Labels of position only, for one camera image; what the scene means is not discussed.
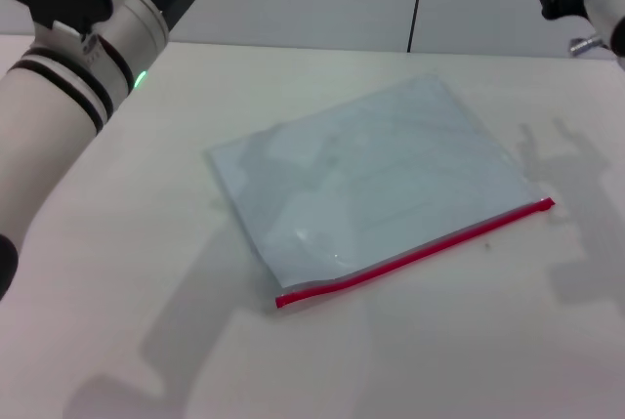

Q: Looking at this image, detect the clear bag with red zip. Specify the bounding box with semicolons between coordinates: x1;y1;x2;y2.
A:
202;74;557;311

